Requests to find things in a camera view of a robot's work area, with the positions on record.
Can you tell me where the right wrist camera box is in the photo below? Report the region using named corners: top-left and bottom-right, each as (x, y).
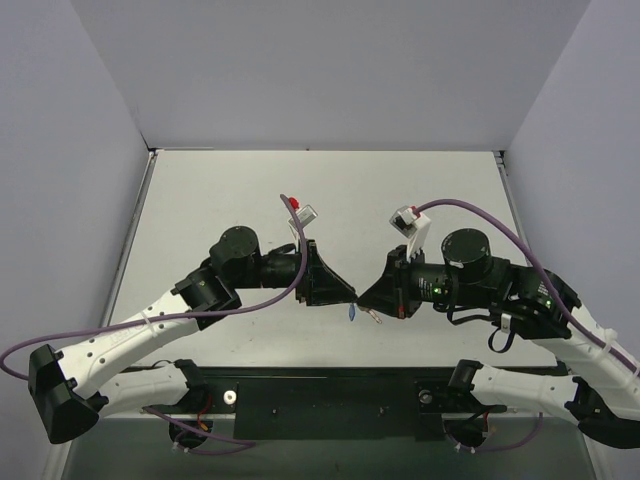
top-left (389, 206), bottom-right (432, 261)

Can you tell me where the blue key tag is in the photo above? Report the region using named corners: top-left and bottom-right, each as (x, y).
top-left (348, 303), bottom-right (357, 322)

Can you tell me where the brass key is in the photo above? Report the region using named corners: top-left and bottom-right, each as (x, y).
top-left (361, 308), bottom-right (383, 325)

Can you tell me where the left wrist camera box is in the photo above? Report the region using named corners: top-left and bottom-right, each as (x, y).
top-left (288, 204), bottom-right (318, 242)

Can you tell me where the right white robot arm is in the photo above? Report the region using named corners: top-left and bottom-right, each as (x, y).
top-left (357, 229), bottom-right (639, 449)

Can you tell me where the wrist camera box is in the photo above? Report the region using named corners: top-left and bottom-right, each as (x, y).
top-left (288, 204), bottom-right (318, 242)
top-left (389, 206), bottom-right (432, 261)

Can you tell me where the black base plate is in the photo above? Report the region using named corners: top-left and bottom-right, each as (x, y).
top-left (164, 367), bottom-right (506, 444)

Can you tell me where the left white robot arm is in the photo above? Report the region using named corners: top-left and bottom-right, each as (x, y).
top-left (28, 226), bottom-right (356, 444)

